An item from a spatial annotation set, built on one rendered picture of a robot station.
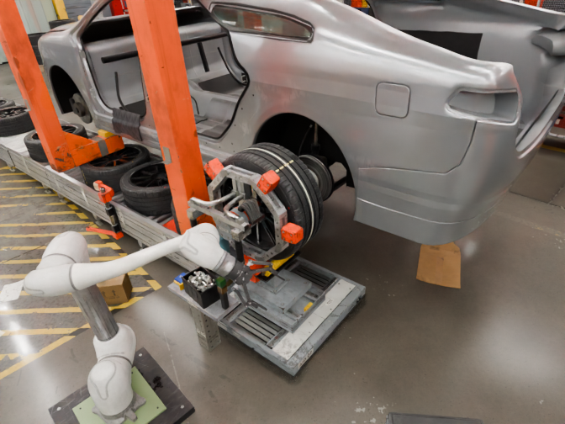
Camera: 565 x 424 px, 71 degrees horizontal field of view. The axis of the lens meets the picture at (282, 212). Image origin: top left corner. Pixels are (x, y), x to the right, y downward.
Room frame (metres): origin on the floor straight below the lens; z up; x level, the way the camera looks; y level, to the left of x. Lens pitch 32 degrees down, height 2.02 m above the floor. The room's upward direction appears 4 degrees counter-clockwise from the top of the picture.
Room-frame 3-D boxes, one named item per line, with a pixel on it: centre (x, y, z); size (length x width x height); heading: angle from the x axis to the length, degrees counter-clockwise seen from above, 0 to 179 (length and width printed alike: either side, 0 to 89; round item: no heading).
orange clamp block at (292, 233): (1.66, -0.04, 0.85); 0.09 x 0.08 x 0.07; 49
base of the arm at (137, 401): (1.10, 0.81, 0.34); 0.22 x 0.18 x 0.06; 52
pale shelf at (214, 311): (1.70, 0.49, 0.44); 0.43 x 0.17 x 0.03; 49
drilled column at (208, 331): (1.72, 0.52, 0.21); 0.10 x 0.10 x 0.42; 49
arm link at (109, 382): (1.12, 0.82, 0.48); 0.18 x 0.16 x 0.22; 8
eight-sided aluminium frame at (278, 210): (1.86, 0.20, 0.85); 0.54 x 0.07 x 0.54; 49
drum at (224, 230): (1.81, 0.25, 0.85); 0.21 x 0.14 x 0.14; 139
